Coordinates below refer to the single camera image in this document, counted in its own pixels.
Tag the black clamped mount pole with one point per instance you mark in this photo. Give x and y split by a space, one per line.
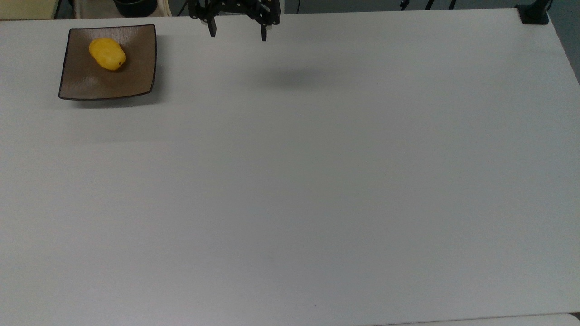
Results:
534 16

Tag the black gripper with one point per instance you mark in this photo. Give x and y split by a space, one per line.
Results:
235 5

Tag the brown square ceramic plate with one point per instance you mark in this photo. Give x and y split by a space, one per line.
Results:
129 79

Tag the black round bin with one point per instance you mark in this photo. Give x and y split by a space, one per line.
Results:
135 7

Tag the beige board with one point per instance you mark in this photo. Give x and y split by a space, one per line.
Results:
27 8

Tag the black tripod legs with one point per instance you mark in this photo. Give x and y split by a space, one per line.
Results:
428 4

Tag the yellow potato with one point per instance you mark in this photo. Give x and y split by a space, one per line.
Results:
106 54

